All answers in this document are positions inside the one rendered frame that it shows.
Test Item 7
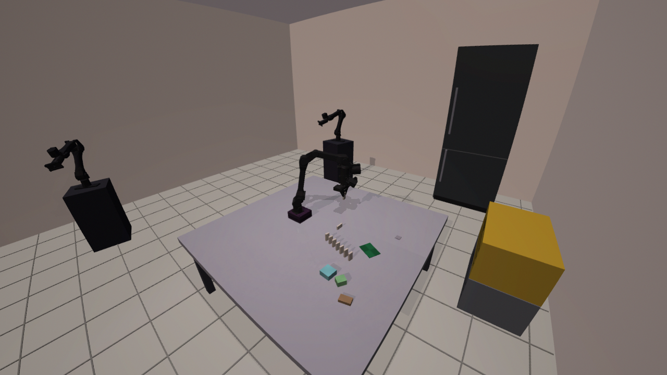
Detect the green block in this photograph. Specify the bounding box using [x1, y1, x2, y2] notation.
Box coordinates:
[335, 275, 347, 287]

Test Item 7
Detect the teal block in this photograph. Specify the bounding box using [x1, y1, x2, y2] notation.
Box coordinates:
[319, 264, 337, 281]

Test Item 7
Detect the brown rectangular block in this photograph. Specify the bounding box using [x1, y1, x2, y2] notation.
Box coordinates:
[338, 294, 353, 306]

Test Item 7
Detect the green flat mat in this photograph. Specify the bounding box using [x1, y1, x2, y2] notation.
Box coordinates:
[359, 243, 381, 258]

